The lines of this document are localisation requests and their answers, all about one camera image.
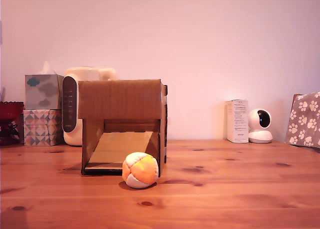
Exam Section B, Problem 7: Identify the orange and white footbag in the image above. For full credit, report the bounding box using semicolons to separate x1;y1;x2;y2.
121;151;159;189

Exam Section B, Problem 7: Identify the triangle pattern tissue box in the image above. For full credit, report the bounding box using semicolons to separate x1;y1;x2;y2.
23;108;65;147

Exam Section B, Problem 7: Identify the cardboard dice tower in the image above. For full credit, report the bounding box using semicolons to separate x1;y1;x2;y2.
77;78;169;177

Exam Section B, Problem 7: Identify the cream appliance with dark panel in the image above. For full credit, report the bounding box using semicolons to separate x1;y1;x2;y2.
61;66;121;147

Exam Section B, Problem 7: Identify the white box with text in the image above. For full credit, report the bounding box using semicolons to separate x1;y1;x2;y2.
225;99;250;144

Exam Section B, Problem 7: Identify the white tissue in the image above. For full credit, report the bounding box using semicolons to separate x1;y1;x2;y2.
37;60;58;76

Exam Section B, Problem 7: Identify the small white round camera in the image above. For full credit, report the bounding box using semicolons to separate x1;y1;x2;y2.
247;107;274;144

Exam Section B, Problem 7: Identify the red glass bowl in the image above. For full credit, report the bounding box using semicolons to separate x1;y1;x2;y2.
0;101;25;147

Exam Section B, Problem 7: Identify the paw print cloth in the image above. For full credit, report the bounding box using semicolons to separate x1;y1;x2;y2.
284;90;320;149

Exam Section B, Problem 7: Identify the cloud print tissue box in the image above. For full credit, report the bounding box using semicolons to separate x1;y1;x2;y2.
24;74;65;111

